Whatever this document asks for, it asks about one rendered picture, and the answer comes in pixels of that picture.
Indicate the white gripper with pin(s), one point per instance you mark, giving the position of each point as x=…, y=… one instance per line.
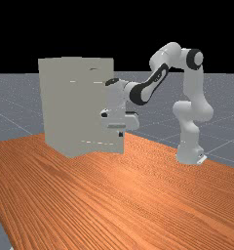
x=117, y=119

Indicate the pale cabinet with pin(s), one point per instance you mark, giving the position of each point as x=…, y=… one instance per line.
x=73, y=107

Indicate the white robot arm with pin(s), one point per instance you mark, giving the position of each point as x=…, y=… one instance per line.
x=191, y=97

